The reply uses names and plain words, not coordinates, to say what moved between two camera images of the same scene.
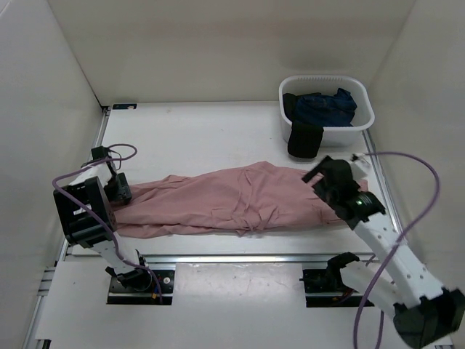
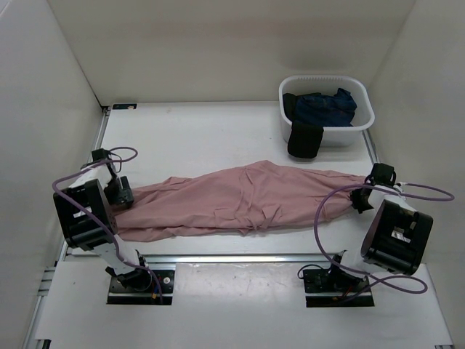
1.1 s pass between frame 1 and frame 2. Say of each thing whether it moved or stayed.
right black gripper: moved
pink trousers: stayed
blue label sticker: stayed
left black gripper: stayed
